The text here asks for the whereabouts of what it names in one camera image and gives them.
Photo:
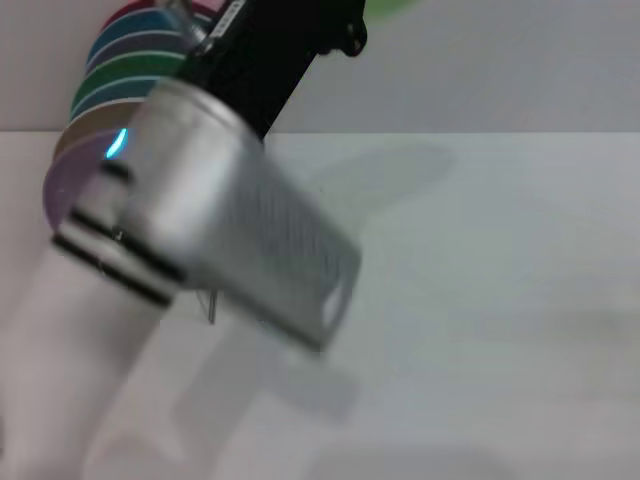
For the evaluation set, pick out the beige plate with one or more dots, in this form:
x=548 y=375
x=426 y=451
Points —
x=90 y=125

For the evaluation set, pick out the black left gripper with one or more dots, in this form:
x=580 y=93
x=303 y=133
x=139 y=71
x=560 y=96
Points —
x=260 y=65

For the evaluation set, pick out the light green plate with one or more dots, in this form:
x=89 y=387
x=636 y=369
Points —
x=392 y=5

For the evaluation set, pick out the grey lavender plate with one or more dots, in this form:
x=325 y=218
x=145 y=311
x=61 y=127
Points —
x=145 y=45

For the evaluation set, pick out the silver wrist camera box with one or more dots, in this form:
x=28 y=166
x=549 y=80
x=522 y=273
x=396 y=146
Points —
x=240 y=215

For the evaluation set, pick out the clear acrylic plate rack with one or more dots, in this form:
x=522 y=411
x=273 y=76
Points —
x=212 y=305

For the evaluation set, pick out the dark red plate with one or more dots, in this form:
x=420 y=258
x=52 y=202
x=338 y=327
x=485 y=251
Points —
x=125 y=11

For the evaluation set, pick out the purple plate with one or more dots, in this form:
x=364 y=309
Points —
x=62 y=180

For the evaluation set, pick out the teal blue plate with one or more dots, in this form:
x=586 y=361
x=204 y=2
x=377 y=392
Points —
x=130 y=27

